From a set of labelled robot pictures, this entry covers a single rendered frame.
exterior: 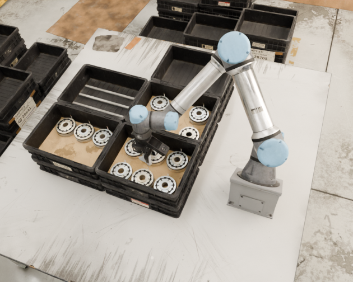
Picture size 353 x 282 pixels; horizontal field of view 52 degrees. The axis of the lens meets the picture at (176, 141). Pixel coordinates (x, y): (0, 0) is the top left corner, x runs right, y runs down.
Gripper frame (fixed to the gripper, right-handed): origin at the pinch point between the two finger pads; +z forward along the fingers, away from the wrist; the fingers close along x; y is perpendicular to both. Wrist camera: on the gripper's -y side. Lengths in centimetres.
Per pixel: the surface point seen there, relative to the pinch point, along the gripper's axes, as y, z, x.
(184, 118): -3.6, 2.2, -30.3
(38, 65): 141, 47, -73
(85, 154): 33.8, 2.2, 7.6
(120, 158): 16.2, 2.2, 3.4
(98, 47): 78, 14, -76
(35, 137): 58, -5, 11
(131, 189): 2.3, -0.5, 17.9
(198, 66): 4, 2, -69
